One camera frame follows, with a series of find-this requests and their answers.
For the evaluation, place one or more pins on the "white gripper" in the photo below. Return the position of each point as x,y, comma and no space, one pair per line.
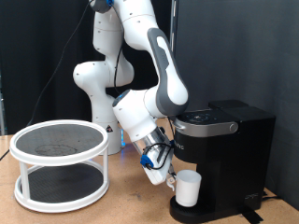
157,168

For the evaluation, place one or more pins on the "white mug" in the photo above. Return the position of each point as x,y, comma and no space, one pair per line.
188,189

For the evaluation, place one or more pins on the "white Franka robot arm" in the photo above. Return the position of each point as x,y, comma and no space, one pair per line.
137,93

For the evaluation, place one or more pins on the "black Keurig coffee machine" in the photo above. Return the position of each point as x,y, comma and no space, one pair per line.
230,155

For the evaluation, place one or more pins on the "black tape strip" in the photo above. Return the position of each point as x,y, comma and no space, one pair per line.
251,216

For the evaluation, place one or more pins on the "white two-tier turntable shelf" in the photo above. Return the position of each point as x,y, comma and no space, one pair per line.
59,155

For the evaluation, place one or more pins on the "grey backdrop panel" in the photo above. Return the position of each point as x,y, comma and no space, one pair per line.
249,37

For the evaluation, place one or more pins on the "black curtain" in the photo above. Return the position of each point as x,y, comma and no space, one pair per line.
46,46

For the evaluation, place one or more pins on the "metal frame pole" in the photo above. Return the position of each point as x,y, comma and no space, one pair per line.
172,31

